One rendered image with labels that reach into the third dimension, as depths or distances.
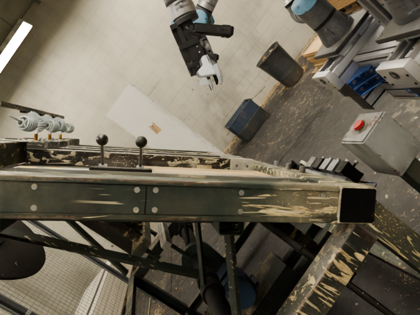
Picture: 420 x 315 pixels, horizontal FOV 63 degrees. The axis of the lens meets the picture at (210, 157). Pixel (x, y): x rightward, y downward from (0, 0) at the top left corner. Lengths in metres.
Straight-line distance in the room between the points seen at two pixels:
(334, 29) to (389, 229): 0.82
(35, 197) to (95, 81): 5.85
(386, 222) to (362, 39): 0.78
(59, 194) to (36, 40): 6.21
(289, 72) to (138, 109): 2.45
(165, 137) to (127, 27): 2.40
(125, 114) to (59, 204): 4.35
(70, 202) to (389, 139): 0.90
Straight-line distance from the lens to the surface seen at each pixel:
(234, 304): 1.16
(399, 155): 1.16
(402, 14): 1.17
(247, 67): 6.73
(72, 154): 1.70
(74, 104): 6.82
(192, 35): 1.01
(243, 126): 5.65
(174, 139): 5.21
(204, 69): 0.97
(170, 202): 0.91
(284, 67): 5.73
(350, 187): 1.08
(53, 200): 0.93
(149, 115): 5.19
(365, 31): 1.62
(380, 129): 1.12
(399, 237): 1.21
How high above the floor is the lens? 1.44
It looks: 11 degrees down
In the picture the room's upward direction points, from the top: 53 degrees counter-clockwise
